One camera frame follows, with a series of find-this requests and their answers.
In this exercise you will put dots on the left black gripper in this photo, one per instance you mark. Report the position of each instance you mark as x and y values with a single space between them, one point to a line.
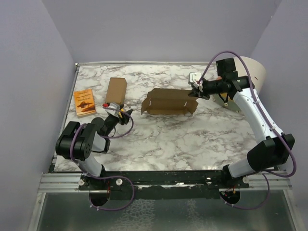
125 118

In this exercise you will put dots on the brown cardboard box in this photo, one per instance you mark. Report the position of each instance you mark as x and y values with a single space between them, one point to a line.
169 102

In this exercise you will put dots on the small folded cardboard box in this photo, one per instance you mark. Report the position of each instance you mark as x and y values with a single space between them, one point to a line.
116 91

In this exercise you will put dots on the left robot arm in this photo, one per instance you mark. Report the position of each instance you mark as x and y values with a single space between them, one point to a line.
78 141

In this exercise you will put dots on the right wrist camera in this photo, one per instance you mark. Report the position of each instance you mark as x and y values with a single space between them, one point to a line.
194 79

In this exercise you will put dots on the orange book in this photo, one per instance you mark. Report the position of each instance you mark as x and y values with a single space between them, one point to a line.
84 102

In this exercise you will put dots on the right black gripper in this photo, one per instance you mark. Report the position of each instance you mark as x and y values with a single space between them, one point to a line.
201 94

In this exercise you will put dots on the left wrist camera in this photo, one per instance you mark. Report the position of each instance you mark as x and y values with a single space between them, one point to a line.
111 108

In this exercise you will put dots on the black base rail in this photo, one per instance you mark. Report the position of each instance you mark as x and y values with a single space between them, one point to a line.
158 185

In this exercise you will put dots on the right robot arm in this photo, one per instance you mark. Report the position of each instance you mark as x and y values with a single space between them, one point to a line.
240 78

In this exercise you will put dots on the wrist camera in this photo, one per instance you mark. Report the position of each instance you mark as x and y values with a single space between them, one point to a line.
194 79
111 108

